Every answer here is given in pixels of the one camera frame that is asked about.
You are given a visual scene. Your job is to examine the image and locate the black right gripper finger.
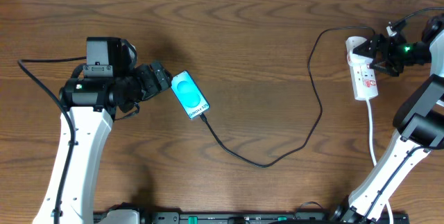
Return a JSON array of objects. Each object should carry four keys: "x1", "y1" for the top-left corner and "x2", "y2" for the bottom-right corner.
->
[
  {"x1": 369, "y1": 60, "x2": 400, "y2": 77},
  {"x1": 352, "y1": 34, "x2": 386, "y2": 58}
]

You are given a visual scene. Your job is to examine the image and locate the white power strip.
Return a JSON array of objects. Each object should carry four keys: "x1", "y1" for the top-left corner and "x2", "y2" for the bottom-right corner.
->
[{"x1": 345, "y1": 36, "x2": 378, "y2": 101}]

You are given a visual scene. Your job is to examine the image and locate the black charger cable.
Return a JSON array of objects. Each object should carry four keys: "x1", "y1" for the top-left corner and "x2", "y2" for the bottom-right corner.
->
[{"x1": 198, "y1": 26, "x2": 377, "y2": 169}]

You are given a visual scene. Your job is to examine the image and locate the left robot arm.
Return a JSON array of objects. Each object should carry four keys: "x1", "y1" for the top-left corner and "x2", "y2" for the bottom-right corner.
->
[{"x1": 33, "y1": 37, "x2": 173, "y2": 223}]

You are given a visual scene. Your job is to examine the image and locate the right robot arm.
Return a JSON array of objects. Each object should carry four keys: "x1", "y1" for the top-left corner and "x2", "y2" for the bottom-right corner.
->
[{"x1": 329, "y1": 15, "x2": 443, "y2": 223}]

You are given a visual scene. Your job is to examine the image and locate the white power strip cord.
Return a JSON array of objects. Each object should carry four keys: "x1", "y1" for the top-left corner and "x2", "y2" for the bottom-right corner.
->
[{"x1": 365, "y1": 99, "x2": 395, "y2": 224}]

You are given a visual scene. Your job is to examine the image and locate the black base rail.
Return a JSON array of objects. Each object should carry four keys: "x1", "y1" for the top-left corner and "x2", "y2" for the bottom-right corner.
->
[{"x1": 93, "y1": 211, "x2": 409, "y2": 224}]

